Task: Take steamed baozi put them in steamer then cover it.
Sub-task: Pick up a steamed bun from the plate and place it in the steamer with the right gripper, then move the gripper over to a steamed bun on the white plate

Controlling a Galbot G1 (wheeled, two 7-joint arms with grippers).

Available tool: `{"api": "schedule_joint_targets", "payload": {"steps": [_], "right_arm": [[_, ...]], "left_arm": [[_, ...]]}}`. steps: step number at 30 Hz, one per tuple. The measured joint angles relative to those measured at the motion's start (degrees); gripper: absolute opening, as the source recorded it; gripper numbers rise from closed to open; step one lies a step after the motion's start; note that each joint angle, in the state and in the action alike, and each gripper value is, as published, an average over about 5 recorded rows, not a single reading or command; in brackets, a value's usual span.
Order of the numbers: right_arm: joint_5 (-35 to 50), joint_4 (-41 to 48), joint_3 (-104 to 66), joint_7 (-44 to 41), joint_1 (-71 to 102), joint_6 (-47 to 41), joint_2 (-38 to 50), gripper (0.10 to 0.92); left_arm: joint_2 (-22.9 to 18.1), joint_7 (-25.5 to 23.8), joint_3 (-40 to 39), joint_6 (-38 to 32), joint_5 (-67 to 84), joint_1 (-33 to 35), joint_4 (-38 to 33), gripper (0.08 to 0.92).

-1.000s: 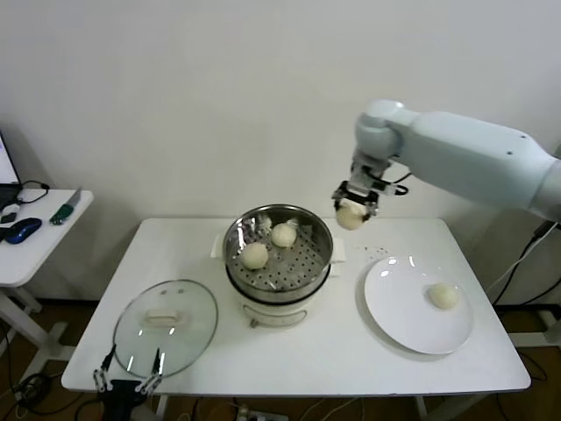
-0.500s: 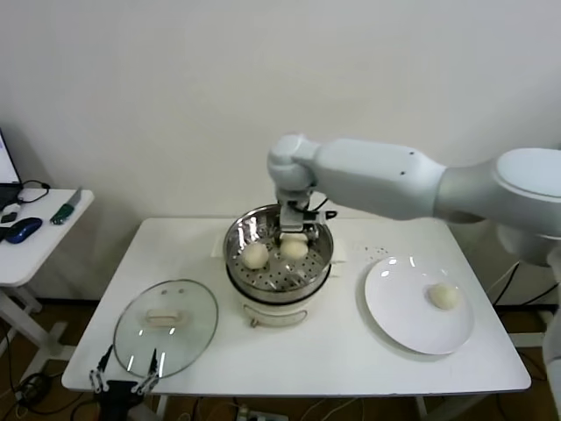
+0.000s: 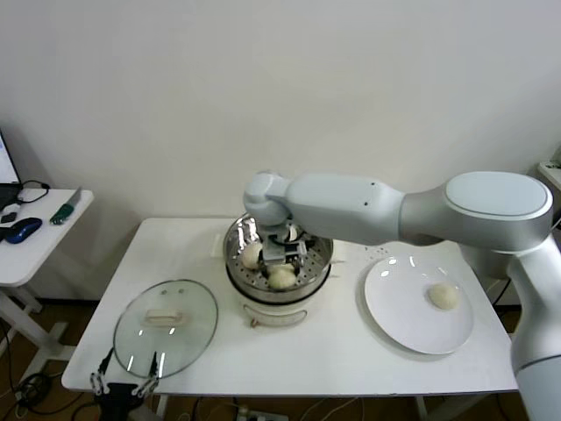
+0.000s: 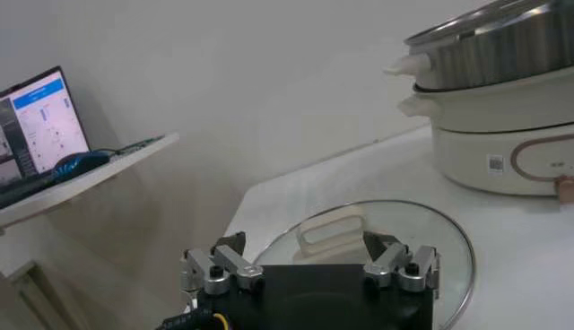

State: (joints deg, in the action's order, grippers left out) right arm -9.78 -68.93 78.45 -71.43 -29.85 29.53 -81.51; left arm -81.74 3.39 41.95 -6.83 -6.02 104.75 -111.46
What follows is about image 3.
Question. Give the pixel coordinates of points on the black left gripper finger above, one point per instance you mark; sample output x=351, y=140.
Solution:
x=99, y=377
x=152, y=376

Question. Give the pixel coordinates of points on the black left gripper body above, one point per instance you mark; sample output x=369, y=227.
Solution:
x=118, y=397

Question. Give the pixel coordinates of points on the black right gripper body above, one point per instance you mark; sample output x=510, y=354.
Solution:
x=298, y=252

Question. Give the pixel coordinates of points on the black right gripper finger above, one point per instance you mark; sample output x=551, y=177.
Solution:
x=265, y=263
x=300, y=268

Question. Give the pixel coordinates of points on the white steamed baozi bun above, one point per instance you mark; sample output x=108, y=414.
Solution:
x=280, y=280
x=293, y=236
x=252, y=257
x=443, y=297

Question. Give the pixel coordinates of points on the glass pot lid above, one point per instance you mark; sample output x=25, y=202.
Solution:
x=188, y=316

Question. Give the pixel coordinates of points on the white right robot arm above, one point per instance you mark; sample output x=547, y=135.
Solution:
x=350, y=210

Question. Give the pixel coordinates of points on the stainless steel steamer basket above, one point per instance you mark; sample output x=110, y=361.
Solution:
x=311, y=280

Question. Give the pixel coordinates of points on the white table leg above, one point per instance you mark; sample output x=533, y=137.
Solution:
x=421, y=408
x=161, y=408

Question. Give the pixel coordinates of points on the white electric cooker base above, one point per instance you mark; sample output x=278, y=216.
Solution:
x=271, y=313

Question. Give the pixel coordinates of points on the white round plate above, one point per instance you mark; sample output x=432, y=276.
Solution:
x=394, y=307

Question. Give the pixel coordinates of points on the white floor power strip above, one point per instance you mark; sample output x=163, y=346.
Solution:
x=258, y=415

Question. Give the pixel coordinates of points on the white side table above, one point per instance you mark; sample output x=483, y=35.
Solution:
x=39, y=250

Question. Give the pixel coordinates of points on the blue computer mouse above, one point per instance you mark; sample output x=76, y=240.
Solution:
x=24, y=230

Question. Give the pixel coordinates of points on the small black adapter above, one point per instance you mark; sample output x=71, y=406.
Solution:
x=9, y=218

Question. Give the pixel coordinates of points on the black laptop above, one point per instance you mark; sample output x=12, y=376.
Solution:
x=6, y=162

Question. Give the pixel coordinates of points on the white shelf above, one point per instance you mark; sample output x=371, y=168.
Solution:
x=553, y=175

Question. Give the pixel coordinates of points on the small pale green object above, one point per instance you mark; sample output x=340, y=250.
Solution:
x=553, y=165

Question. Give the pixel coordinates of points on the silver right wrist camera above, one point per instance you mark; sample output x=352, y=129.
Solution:
x=275, y=253

